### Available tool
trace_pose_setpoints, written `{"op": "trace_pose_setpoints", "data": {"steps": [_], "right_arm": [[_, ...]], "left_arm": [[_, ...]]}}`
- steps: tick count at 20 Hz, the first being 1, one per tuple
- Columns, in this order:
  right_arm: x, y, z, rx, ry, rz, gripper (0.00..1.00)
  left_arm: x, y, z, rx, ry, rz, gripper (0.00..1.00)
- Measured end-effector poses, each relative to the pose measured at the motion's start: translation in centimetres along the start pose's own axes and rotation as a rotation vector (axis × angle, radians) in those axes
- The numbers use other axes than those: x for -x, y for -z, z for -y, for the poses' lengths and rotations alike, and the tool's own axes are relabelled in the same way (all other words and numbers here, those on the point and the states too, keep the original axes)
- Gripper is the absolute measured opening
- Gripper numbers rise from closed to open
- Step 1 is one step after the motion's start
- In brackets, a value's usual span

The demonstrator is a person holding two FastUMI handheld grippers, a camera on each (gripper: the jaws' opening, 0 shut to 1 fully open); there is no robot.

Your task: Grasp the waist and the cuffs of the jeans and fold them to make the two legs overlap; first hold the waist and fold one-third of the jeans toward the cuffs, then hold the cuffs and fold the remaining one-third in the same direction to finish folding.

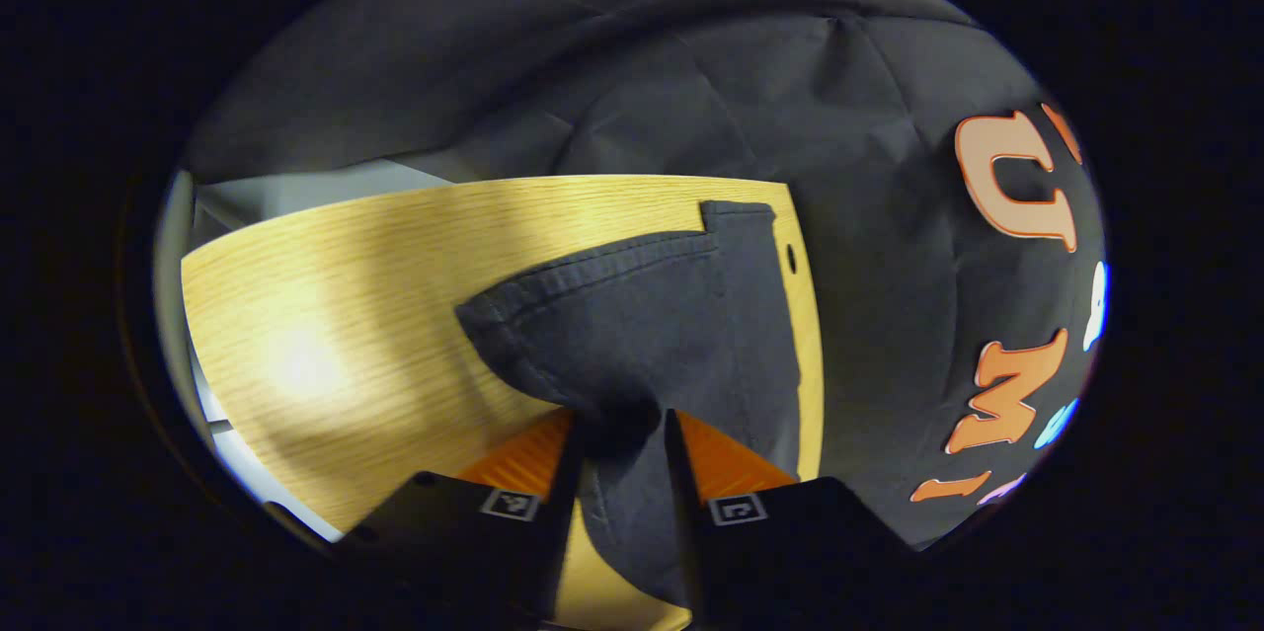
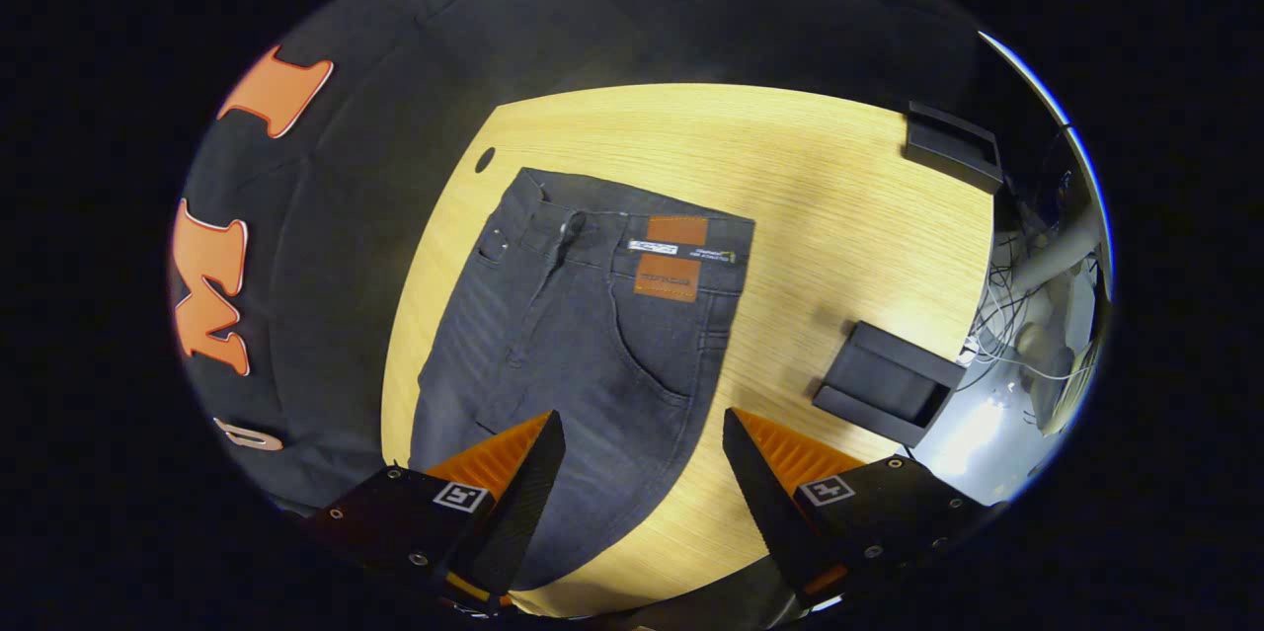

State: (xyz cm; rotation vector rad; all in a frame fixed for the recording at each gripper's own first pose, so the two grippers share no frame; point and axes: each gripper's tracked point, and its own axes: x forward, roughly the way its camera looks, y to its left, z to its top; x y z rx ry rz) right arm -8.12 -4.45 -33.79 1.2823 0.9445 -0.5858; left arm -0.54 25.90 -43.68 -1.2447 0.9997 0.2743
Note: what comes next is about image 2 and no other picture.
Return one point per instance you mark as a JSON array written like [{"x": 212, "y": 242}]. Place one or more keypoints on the dark grey denim jeans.
[{"x": 592, "y": 354}]

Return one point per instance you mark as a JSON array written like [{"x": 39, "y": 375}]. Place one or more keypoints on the grey metal pole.
[{"x": 1052, "y": 261}]

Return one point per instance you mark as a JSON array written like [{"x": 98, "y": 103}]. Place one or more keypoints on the black backdrop cloth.
[{"x": 326, "y": 266}]

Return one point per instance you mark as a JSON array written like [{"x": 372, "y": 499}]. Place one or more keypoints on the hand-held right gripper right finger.
[{"x": 760, "y": 503}]

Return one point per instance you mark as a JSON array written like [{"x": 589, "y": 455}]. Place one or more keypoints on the black gripper stand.
[
  {"x": 879, "y": 379},
  {"x": 953, "y": 149}
]

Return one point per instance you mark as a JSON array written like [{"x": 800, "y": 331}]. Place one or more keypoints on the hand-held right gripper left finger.
[{"x": 528, "y": 503}]

